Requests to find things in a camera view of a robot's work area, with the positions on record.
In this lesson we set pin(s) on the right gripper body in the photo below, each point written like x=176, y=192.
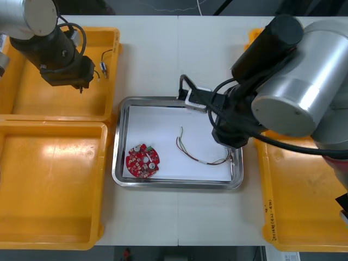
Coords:
x=231, y=137

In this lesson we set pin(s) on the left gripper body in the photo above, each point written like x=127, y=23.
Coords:
x=68, y=72

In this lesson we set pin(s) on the steel tray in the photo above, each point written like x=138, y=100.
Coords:
x=119, y=163

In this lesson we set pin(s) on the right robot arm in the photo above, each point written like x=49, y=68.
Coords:
x=293, y=92

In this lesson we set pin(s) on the white sheet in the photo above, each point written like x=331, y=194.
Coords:
x=155, y=125

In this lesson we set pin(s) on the yellow-orange plastic bin with handwriting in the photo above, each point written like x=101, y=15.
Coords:
x=299, y=190

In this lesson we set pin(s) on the round red circuit board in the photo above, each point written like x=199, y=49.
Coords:
x=143, y=161

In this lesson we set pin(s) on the black pole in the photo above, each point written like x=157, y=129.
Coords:
x=223, y=6

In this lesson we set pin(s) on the white printed label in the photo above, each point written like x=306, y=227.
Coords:
x=291, y=256

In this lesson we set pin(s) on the small red object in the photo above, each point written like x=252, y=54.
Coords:
x=125, y=254

